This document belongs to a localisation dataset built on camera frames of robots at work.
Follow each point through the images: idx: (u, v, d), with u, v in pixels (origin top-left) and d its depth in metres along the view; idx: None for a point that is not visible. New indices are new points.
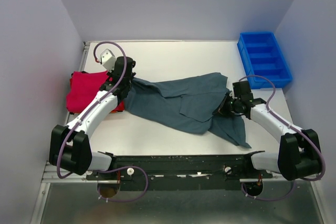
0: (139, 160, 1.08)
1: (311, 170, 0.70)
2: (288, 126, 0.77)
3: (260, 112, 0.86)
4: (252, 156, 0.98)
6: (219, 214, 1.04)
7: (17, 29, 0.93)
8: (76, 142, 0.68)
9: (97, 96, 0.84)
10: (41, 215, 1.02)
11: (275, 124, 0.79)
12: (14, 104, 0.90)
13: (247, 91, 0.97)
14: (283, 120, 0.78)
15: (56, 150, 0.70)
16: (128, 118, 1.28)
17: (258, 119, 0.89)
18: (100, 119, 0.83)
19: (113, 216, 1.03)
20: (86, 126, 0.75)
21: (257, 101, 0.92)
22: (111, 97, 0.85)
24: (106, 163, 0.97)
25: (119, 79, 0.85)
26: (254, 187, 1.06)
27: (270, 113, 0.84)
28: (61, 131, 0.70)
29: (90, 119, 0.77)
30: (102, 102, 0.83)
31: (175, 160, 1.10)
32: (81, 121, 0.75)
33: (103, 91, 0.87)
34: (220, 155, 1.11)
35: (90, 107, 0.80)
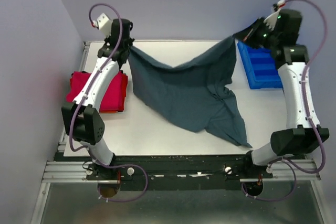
0: (140, 160, 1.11)
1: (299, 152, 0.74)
2: (307, 116, 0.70)
3: (291, 77, 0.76)
4: (252, 151, 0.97)
6: (219, 214, 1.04)
7: (18, 29, 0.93)
8: (86, 116, 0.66)
9: (97, 65, 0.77)
10: (41, 215, 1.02)
11: (295, 105, 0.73)
12: (14, 103, 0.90)
13: (293, 31, 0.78)
14: (307, 108, 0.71)
15: (69, 123, 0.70)
16: (129, 118, 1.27)
17: (284, 78, 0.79)
18: (106, 87, 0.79)
19: (113, 216, 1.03)
20: (93, 99, 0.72)
21: (299, 50, 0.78)
22: (111, 64, 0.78)
24: (108, 158, 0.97)
25: (118, 41, 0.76)
26: (254, 186, 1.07)
27: (302, 85, 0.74)
28: (70, 107, 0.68)
29: (95, 92, 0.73)
30: (103, 71, 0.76)
31: (175, 160, 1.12)
32: (86, 94, 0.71)
33: (103, 57, 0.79)
34: (220, 156, 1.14)
35: (93, 77, 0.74)
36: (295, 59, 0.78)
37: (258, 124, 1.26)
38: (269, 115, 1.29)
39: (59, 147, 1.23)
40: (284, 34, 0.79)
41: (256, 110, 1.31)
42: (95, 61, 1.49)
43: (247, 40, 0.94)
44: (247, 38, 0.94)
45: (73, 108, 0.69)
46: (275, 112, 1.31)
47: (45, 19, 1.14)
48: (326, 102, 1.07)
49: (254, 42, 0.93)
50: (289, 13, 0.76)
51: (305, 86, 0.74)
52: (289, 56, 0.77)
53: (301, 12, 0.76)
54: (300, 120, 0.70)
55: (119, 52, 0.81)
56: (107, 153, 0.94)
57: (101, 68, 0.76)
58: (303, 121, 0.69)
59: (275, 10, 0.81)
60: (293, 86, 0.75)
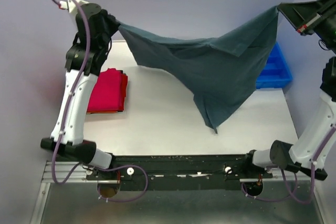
0: (139, 160, 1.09)
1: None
2: (311, 159, 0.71)
3: (326, 116, 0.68)
4: (254, 151, 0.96)
6: (219, 215, 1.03)
7: (18, 28, 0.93)
8: (69, 151, 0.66)
9: (68, 86, 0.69)
10: (41, 215, 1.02)
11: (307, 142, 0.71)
12: (14, 103, 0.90)
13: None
14: (317, 155, 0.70)
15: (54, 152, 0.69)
16: (128, 118, 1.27)
17: (321, 107, 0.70)
18: (84, 108, 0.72)
19: (113, 216, 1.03)
20: (71, 131, 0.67)
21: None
22: (84, 81, 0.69)
24: (106, 161, 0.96)
25: (87, 42, 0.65)
26: (254, 187, 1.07)
27: (331, 130, 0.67)
28: (50, 145, 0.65)
29: (72, 123, 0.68)
30: (76, 93, 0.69)
31: (175, 160, 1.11)
32: (62, 130, 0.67)
33: (73, 71, 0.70)
34: (220, 155, 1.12)
35: (66, 105, 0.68)
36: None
37: (258, 124, 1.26)
38: (269, 115, 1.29)
39: None
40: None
41: (256, 110, 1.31)
42: None
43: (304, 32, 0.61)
44: (306, 28, 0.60)
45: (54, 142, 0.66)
46: (274, 112, 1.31)
47: (45, 19, 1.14)
48: None
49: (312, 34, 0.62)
50: None
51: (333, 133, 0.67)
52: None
53: None
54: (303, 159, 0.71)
55: (94, 55, 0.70)
56: (105, 157, 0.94)
57: (72, 91, 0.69)
58: (306, 162, 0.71)
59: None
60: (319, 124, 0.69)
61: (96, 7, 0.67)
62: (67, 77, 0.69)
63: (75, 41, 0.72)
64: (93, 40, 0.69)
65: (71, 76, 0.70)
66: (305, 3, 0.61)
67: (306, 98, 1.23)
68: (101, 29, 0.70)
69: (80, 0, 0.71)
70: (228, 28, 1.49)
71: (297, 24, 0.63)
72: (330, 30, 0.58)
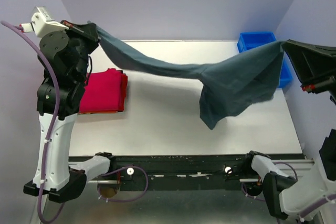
0: (139, 160, 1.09)
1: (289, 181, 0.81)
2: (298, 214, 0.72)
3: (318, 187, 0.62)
4: (254, 155, 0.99)
6: (219, 215, 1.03)
7: (17, 28, 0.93)
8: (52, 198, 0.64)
9: (44, 130, 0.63)
10: (40, 215, 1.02)
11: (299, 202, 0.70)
12: (13, 102, 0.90)
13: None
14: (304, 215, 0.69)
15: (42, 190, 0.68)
16: (129, 118, 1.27)
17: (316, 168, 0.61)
18: (66, 148, 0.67)
19: (113, 216, 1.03)
20: (53, 180, 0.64)
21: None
22: (60, 126, 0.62)
24: (105, 166, 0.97)
25: (56, 90, 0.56)
26: (254, 187, 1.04)
27: (322, 200, 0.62)
28: (34, 191, 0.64)
29: (53, 170, 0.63)
30: (53, 139, 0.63)
31: (174, 160, 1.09)
32: (44, 179, 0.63)
33: (45, 114, 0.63)
34: (220, 156, 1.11)
35: (44, 153, 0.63)
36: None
37: (258, 124, 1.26)
38: (269, 115, 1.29)
39: None
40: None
41: (256, 110, 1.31)
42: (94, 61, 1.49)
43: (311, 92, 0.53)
44: (313, 89, 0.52)
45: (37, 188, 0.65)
46: (274, 112, 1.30)
47: None
48: (326, 101, 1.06)
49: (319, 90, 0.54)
50: None
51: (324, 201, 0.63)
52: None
53: None
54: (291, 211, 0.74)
55: (67, 94, 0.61)
56: (103, 162, 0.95)
57: (48, 137, 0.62)
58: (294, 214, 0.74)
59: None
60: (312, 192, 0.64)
61: (63, 37, 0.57)
62: (41, 121, 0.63)
63: (45, 77, 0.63)
64: (64, 77, 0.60)
65: (45, 121, 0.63)
66: (319, 55, 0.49)
67: (306, 98, 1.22)
68: (71, 64, 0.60)
69: (46, 20, 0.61)
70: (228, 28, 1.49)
71: (305, 81, 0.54)
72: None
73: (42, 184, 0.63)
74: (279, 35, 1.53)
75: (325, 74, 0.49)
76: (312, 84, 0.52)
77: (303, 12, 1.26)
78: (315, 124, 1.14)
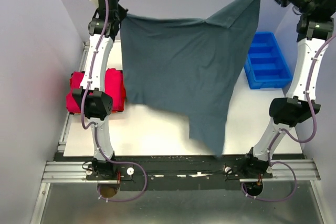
0: (141, 160, 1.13)
1: (292, 121, 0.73)
2: (305, 91, 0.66)
3: (305, 52, 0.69)
4: (253, 147, 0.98)
6: (220, 214, 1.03)
7: (18, 28, 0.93)
8: (96, 97, 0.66)
9: (92, 45, 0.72)
10: (40, 215, 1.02)
11: (298, 78, 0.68)
12: (13, 102, 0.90)
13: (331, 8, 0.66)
14: (307, 81, 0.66)
15: (79, 104, 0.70)
16: (129, 118, 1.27)
17: (301, 50, 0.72)
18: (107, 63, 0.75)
19: (113, 216, 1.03)
20: (98, 81, 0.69)
21: (325, 29, 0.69)
22: (105, 41, 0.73)
24: (110, 152, 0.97)
25: (106, 13, 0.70)
26: (254, 186, 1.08)
27: (312, 63, 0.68)
28: (79, 92, 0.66)
29: (97, 73, 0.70)
30: (99, 50, 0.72)
31: (175, 160, 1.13)
32: (90, 78, 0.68)
33: (95, 34, 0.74)
34: (220, 156, 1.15)
35: (93, 58, 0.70)
36: (317, 36, 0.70)
37: (258, 124, 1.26)
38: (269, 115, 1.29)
39: (59, 147, 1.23)
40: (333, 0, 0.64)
41: (256, 110, 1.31)
42: None
43: None
44: None
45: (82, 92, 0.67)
46: None
47: (45, 17, 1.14)
48: (325, 102, 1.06)
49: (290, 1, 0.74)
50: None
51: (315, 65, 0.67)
52: (311, 31, 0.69)
53: None
54: (297, 94, 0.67)
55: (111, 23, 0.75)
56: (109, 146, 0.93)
57: (96, 48, 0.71)
58: (300, 95, 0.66)
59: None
60: (302, 63, 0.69)
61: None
62: (91, 39, 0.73)
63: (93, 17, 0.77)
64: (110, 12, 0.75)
65: (94, 39, 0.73)
66: None
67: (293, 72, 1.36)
68: (116, 6, 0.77)
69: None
70: None
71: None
72: None
73: (89, 82, 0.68)
74: (279, 35, 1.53)
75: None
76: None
77: None
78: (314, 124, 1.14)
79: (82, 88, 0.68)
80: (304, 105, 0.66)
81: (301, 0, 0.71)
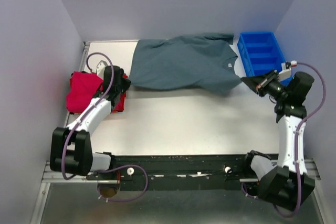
0: (140, 160, 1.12)
1: (286, 204, 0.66)
2: (294, 161, 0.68)
3: (286, 126, 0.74)
4: (255, 157, 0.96)
6: (219, 214, 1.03)
7: (18, 27, 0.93)
8: (80, 139, 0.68)
9: (92, 102, 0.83)
10: (41, 215, 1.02)
11: (285, 149, 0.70)
12: (13, 101, 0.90)
13: (301, 95, 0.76)
14: (296, 152, 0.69)
15: (55, 151, 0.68)
16: (129, 118, 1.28)
17: (280, 126, 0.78)
18: (97, 122, 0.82)
19: (112, 216, 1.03)
20: (86, 126, 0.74)
21: (298, 111, 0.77)
22: (105, 102, 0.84)
24: (107, 162, 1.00)
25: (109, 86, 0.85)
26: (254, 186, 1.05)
27: (294, 136, 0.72)
28: (62, 132, 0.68)
29: (88, 120, 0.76)
30: (97, 106, 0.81)
31: (175, 160, 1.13)
32: (79, 121, 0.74)
33: (97, 97, 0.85)
34: (220, 155, 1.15)
35: (87, 110, 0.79)
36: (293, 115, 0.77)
37: (258, 123, 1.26)
38: (269, 115, 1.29)
39: None
40: (302, 88, 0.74)
41: (256, 109, 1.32)
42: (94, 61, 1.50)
43: (260, 89, 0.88)
44: (261, 87, 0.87)
45: (65, 132, 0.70)
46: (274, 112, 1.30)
47: (45, 17, 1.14)
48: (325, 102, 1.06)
49: (266, 92, 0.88)
50: (300, 77, 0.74)
51: (298, 138, 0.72)
52: (287, 110, 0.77)
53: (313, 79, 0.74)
54: (287, 163, 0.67)
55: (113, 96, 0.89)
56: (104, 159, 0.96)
57: (95, 103, 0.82)
58: (291, 164, 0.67)
59: (286, 68, 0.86)
60: (286, 135, 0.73)
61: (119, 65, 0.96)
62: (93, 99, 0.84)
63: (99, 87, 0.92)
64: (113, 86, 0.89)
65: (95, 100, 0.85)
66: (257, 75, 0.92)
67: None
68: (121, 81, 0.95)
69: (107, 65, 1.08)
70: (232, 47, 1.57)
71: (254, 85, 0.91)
72: (274, 88, 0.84)
73: (77, 123, 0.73)
74: (279, 35, 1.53)
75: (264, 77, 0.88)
76: (258, 83, 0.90)
77: (304, 12, 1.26)
78: (314, 123, 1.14)
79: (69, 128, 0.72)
80: (292, 176, 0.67)
81: (275, 91, 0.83)
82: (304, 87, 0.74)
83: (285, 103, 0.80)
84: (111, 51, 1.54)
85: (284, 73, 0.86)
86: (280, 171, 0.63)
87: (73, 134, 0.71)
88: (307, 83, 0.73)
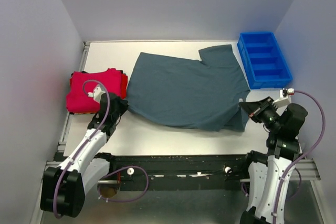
0: (140, 160, 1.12)
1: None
2: (273, 212, 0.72)
3: (273, 170, 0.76)
4: (252, 162, 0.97)
6: (219, 214, 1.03)
7: (18, 27, 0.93)
8: (71, 181, 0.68)
9: (86, 135, 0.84)
10: (41, 215, 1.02)
11: (267, 197, 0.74)
12: (13, 101, 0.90)
13: (294, 129, 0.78)
14: (276, 203, 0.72)
15: (47, 193, 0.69)
16: (129, 118, 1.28)
17: (269, 166, 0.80)
18: (92, 155, 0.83)
19: (113, 216, 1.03)
20: (78, 165, 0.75)
21: (292, 147, 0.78)
22: (100, 135, 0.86)
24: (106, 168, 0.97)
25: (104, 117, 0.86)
26: None
27: (280, 182, 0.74)
28: (53, 173, 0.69)
29: (81, 158, 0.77)
30: (92, 140, 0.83)
31: (175, 160, 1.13)
32: (72, 160, 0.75)
33: (92, 129, 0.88)
34: (220, 155, 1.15)
35: (81, 146, 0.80)
36: (283, 153, 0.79)
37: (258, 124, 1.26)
38: None
39: (59, 147, 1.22)
40: (293, 122, 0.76)
41: None
42: (94, 61, 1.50)
43: (252, 117, 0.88)
44: (253, 115, 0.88)
45: (58, 173, 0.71)
46: None
47: (45, 17, 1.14)
48: (325, 102, 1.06)
49: (260, 119, 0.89)
50: (292, 112, 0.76)
51: (283, 184, 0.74)
52: (278, 150, 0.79)
53: (307, 114, 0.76)
54: (265, 213, 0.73)
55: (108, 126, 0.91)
56: (103, 166, 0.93)
57: (90, 137, 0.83)
58: (268, 216, 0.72)
59: (283, 96, 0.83)
60: (272, 181, 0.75)
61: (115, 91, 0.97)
62: (87, 131, 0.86)
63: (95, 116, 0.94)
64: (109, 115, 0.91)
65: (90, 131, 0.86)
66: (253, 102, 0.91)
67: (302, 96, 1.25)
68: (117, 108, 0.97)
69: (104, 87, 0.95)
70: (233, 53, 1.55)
71: (248, 112, 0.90)
72: (268, 117, 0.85)
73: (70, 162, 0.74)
74: (279, 35, 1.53)
75: (258, 106, 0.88)
76: (251, 110, 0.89)
77: (304, 13, 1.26)
78: (313, 123, 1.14)
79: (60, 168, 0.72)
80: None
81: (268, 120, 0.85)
82: (297, 121, 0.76)
83: (278, 138, 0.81)
84: (111, 51, 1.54)
85: (281, 101, 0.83)
86: (254, 221, 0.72)
87: (65, 174, 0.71)
88: (300, 118, 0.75)
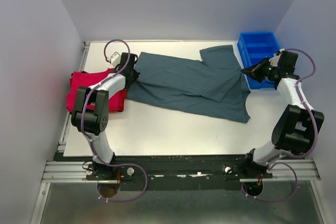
0: (140, 160, 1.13)
1: (301, 146, 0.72)
2: (302, 102, 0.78)
3: (287, 83, 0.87)
4: (253, 153, 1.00)
6: (220, 214, 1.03)
7: (18, 29, 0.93)
8: (100, 96, 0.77)
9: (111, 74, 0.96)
10: (41, 215, 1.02)
11: (291, 96, 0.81)
12: (13, 101, 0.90)
13: (291, 64, 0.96)
14: (301, 96, 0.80)
15: (79, 106, 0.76)
16: (129, 117, 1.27)
17: (281, 87, 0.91)
18: (112, 91, 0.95)
19: (112, 216, 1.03)
20: (105, 88, 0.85)
21: (293, 76, 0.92)
22: (120, 76, 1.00)
24: (108, 156, 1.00)
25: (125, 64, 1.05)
26: (254, 186, 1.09)
27: (295, 88, 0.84)
28: (84, 89, 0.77)
29: (107, 85, 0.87)
30: (114, 77, 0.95)
31: (175, 160, 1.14)
32: (101, 85, 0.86)
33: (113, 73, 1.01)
34: (220, 155, 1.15)
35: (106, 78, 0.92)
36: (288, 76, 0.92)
37: (259, 123, 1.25)
38: (269, 115, 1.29)
39: (59, 147, 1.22)
40: (286, 58, 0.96)
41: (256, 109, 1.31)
42: (94, 61, 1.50)
43: (254, 72, 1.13)
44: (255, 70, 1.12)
45: (87, 92, 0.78)
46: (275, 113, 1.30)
47: (44, 17, 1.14)
48: (325, 102, 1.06)
49: (261, 75, 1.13)
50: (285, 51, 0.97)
51: (299, 89, 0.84)
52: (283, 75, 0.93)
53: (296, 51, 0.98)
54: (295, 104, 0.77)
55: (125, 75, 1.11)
56: (108, 150, 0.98)
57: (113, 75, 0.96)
58: (298, 104, 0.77)
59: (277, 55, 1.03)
60: (289, 89, 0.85)
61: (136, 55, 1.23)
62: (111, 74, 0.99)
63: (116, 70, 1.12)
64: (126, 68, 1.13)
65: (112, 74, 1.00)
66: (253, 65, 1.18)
67: None
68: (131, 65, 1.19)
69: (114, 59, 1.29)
70: (234, 53, 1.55)
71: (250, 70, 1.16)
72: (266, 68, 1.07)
73: (98, 85, 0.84)
74: (278, 35, 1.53)
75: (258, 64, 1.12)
76: (252, 67, 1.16)
77: (304, 12, 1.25)
78: None
79: (90, 88, 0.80)
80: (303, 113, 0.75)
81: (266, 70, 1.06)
82: (293, 55, 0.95)
83: (280, 72, 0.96)
84: (111, 51, 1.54)
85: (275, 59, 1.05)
86: (289, 109, 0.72)
87: (93, 94, 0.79)
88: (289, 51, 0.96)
